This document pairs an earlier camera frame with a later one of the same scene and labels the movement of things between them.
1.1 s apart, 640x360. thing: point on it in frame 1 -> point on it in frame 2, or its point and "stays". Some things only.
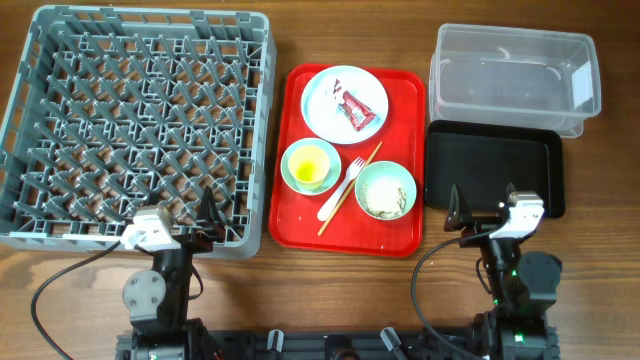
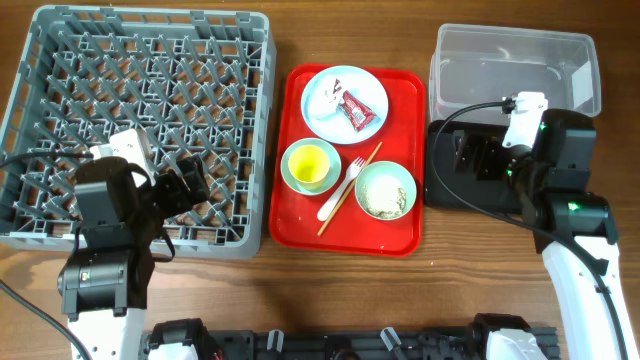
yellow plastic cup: (309, 166) stays
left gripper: (211, 227) -> (181, 200)
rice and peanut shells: (383, 198) stays
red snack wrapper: (359, 114) stays
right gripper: (461, 218) -> (487, 169)
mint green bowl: (385, 190) stays
